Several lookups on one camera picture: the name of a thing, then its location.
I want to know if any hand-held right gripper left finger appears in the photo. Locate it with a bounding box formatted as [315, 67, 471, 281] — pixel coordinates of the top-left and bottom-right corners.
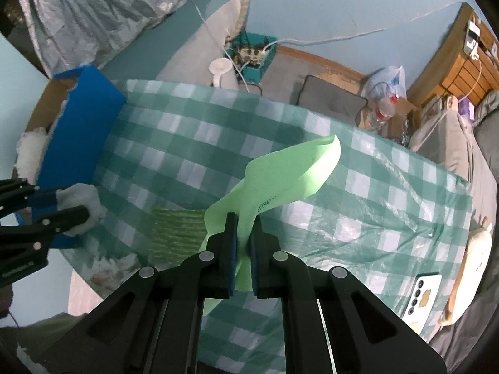
[37, 213, 238, 374]

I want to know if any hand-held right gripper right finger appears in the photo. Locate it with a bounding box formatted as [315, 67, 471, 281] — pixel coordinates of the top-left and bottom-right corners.
[251, 216, 447, 374]

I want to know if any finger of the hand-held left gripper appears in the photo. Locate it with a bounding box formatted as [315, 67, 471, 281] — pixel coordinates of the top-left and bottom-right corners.
[0, 206, 91, 244]
[0, 178, 59, 213]

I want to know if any white fluffy sock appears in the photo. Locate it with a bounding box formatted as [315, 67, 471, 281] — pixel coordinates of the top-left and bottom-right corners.
[56, 184, 107, 237]

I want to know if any blue cardboard box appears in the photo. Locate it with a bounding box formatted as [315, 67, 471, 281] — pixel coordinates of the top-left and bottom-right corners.
[13, 66, 127, 250]

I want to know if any light green cloth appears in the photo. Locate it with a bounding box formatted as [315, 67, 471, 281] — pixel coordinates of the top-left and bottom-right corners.
[199, 134, 342, 316]

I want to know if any person's left forearm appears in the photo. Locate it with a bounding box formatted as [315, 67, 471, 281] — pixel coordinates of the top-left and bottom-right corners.
[0, 284, 14, 318]

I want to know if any green ribbed cloth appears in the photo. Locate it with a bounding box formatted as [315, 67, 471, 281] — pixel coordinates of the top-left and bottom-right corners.
[149, 207, 207, 260]

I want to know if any white cotton wad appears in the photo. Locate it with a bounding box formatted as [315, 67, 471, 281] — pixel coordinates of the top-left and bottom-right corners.
[90, 255, 137, 285]

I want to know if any green checked plastic tablecloth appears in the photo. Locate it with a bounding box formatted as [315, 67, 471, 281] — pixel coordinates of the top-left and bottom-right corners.
[62, 80, 474, 374]

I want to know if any white cased phone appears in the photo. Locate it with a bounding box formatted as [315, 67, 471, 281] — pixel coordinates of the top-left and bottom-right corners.
[403, 274, 443, 316]

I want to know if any grey seat cushion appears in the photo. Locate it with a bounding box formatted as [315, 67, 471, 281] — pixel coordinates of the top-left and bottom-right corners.
[298, 75, 369, 115]

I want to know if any teal plastic crate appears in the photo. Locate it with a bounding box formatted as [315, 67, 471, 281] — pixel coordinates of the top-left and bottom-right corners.
[223, 32, 278, 82]

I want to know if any silver crinkled curtain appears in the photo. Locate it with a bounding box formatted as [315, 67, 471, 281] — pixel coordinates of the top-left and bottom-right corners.
[17, 0, 230, 79]

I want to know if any clear bottle with red cap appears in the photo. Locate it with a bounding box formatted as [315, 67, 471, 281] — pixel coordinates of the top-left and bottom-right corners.
[374, 95, 402, 119]

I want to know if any white power strip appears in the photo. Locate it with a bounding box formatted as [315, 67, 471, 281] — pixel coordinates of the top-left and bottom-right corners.
[236, 47, 263, 67]

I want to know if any small brown cardboard box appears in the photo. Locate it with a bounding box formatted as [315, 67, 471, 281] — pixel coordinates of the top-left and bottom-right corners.
[359, 95, 419, 141]

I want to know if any cream plush toy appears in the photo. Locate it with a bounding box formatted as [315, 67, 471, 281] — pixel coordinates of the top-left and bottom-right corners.
[438, 218, 494, 326]

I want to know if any white plastic bag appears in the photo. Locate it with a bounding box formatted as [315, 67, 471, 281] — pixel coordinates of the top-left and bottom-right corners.
[361, 65, 408, 100]

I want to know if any grey bed mattress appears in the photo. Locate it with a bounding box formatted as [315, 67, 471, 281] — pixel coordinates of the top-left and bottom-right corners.
[409, 95, 499, 367]

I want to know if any grey pillow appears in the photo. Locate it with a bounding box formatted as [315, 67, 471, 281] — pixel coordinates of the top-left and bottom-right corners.
[473, 89, 499, 172]

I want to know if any wooden headboard shelf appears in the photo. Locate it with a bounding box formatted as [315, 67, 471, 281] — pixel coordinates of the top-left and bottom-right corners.
[407, 2, 499, 104]

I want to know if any white phone charger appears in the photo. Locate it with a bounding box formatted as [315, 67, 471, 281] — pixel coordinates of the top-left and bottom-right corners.
[465, 21, 482, 53]

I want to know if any white wall cable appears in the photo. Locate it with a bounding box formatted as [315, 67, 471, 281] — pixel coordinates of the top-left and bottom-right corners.
[265, 0, 464, 47]

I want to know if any beige striped strap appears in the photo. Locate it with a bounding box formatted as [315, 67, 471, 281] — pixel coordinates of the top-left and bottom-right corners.
[225, 0, 254, 41]

